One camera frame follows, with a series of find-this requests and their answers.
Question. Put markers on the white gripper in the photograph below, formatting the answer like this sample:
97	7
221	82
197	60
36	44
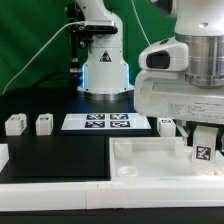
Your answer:
167	95

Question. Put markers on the white plate with AprilTags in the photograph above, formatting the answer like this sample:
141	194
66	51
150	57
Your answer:
105	121

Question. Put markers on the white square tabletop part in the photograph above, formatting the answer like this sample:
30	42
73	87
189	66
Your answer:
156	158

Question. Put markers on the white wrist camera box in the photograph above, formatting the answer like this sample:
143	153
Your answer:
167	55

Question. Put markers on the black camera on stand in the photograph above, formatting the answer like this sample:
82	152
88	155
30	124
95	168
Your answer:
81	36

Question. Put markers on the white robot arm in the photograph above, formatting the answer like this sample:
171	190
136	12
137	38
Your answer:
200	25

